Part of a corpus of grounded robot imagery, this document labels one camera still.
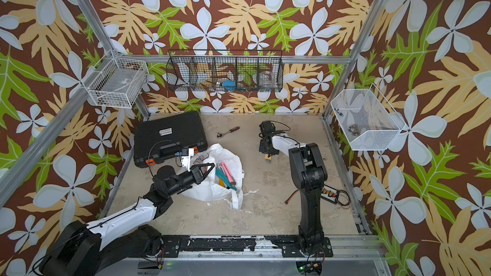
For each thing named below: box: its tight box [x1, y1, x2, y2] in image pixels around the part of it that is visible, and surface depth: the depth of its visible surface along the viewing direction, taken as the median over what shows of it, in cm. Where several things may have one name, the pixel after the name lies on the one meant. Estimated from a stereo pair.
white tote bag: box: [180, 143, 245, 211], surface depth 86 cm
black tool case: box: [132, 111, 208, 169], surface depth 101 cm
